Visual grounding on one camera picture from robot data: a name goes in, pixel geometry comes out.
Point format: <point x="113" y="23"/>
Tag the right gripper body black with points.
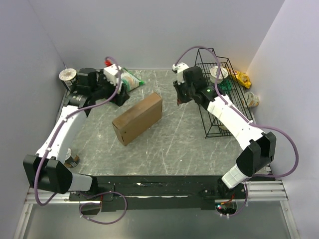
<point x="186" y="89"/>

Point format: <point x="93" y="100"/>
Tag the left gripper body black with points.
<point x="105" y="89"/>

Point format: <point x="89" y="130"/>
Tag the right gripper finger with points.
<point x="178" y="91"/>
<point x="185" y="98"/>

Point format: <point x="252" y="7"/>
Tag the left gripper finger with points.
<point x="119" y="100"/>
<point x="124" y="90"/>

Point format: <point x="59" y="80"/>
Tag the brown cardboard express box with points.
<point x="137" y="119"/>

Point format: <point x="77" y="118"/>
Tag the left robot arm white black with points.
<point x="48" y="169"/>

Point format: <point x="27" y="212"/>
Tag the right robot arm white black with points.
<point x="258" y="147"/>

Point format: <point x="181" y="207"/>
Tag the green white chips bag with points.
<point x="130" y="80"/>

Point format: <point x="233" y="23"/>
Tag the black can white lid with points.
<point x="68" y="77"/>

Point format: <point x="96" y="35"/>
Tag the green lidded container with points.
<point x="226" y="87"/>

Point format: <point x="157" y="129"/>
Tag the white yogurt cup in rack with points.
<point x="218" y="75"/>

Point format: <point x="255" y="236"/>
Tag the white cup in rack front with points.
<point x="223" y="127"/>

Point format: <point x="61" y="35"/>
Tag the yellow chips bag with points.
<point x="240" y="77"/>

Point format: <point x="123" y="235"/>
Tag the yellow white yogurt cup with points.
<point x="250" y="100"/>

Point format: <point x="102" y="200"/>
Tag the metal tin can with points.
<point x="72" y="159"/>

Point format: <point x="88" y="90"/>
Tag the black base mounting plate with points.
<point x="141" y="192"/>

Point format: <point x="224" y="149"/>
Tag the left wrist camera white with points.
<point x="111" y="73"/>

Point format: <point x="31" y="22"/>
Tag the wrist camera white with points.
<point x="111" y="73"/>
<point x="179" y="68"/>

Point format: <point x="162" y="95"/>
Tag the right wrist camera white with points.
<point x="179" y="68"/>

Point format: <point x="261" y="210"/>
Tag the aluminium rail frame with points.
<point x="258" y="191"/>

